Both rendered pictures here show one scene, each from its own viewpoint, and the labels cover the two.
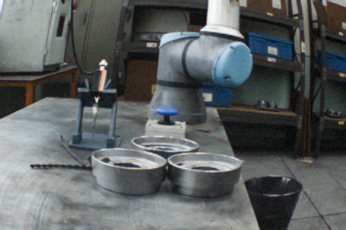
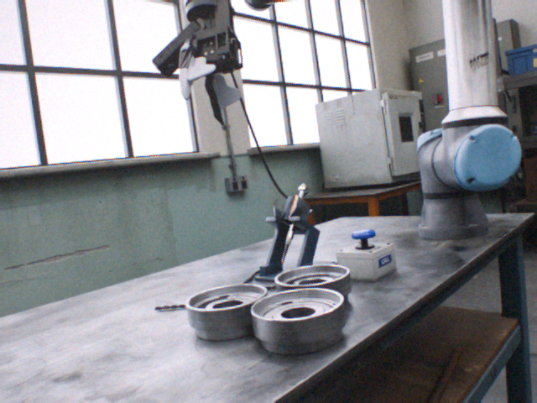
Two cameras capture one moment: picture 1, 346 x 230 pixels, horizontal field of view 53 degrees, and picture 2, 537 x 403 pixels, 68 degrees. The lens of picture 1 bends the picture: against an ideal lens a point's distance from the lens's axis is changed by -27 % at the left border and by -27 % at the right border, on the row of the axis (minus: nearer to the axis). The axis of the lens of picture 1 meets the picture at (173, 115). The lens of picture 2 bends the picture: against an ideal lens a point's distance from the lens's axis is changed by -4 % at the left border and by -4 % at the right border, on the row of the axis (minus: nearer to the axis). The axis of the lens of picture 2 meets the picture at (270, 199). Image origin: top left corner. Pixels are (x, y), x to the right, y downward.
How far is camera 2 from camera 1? 0.45 m
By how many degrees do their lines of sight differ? 44
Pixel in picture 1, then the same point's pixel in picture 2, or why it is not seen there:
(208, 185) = (268, 337)
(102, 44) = not seen: hidden behind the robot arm
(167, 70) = (425, 180)
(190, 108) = (455, 221)
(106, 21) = not seen: hidden behind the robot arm
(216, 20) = (455, 102)
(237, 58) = (484, 149)
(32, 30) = (363, 137)
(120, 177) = (193, 319)
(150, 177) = (221, 321)
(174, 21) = not seen: outside the picture
